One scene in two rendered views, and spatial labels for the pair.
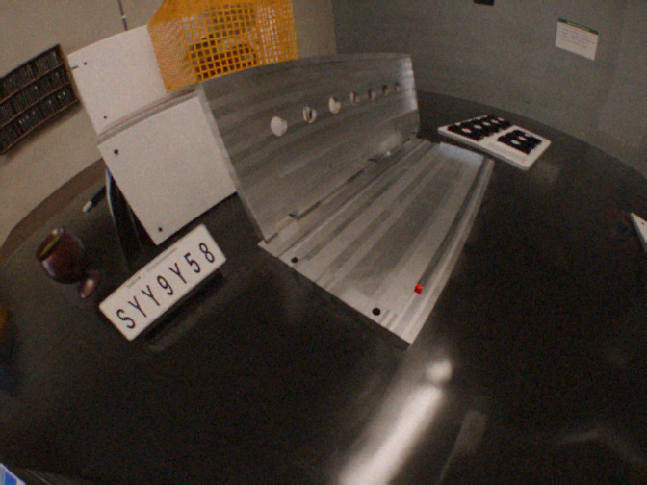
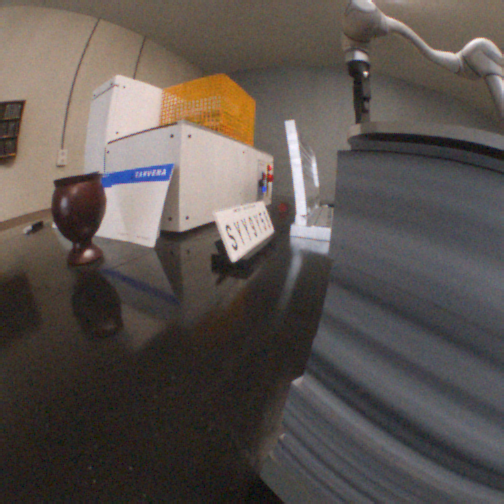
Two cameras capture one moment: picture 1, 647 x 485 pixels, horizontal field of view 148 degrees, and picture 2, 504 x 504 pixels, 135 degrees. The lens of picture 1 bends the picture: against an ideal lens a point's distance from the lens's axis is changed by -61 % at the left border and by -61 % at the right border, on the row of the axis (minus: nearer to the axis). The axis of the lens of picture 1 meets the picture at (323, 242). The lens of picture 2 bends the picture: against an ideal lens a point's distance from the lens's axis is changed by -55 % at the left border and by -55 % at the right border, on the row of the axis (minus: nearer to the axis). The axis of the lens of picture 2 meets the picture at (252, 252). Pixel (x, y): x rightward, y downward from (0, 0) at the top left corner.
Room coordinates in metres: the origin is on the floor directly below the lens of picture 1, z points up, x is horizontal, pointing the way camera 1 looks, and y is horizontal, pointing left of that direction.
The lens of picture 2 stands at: (-0.11, 0.32, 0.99)
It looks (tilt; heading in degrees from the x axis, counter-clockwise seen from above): 18 degrees down; 333
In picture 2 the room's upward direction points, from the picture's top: 3 degrees clockwise
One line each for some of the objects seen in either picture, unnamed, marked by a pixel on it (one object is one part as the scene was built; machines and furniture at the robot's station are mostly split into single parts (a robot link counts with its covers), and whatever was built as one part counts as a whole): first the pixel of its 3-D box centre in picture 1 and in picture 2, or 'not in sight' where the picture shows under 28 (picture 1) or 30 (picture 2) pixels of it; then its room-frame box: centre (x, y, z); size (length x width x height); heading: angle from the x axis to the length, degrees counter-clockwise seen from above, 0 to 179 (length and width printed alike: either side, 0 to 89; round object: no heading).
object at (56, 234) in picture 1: (70, 265); (79, 218); (0.19, 0.42, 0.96); 0.09 x 0.09 x 0.11
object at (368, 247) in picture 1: (413, 189); (342, 217); (0.29, -0.15, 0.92); 0.44 x 0.21 x 0.04; 134
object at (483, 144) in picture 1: (503, 136); not in sight; (0.57, -0.60, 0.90); 0.40 x 0.27 x 0.01; 119
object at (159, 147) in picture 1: (245, 75); (202, 153); (0.66, 0.14, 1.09); 0.75 x 0.40 x 0.38; 134
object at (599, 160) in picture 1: (626, 183); not in sight; (0.33, -1.15, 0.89); 0.67 x 0.45 x 0.03; 134
